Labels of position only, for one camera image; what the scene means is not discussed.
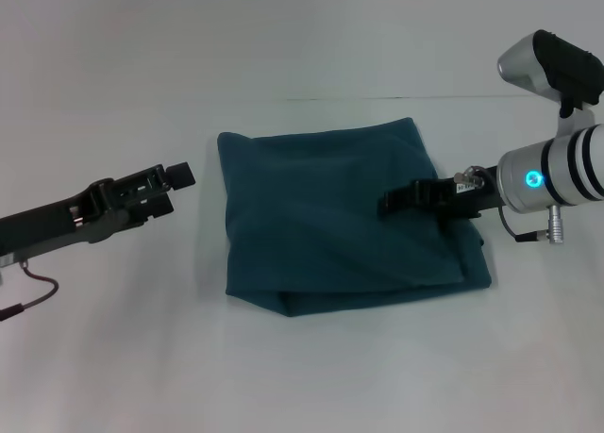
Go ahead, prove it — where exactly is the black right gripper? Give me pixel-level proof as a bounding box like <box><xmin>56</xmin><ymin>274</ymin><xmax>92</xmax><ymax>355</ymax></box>
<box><xmin>376</xmin><ymin>164</ymin><xmax>510</xmax><ymax>221</ymax></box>

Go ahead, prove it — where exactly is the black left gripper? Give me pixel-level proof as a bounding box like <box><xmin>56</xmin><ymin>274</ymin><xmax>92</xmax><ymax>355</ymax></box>
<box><xmin>0</xmin><ymin>161</ymin><xmax>196</xmax><ymax>260</ymax></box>

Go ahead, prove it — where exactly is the blue teal shirt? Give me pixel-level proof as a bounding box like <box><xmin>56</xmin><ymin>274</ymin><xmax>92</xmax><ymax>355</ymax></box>
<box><xmin>216</xmin><ymin>116</ymin><xmax>495</xmax><ymax>319</ymax></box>

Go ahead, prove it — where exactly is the left gripper cable with plug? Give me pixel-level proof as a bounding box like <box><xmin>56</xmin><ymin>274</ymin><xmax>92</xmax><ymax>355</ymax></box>
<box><xmin>0</xmin><ymin>258</ymin><xmax>60</xmax><ymax>323</ymax></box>

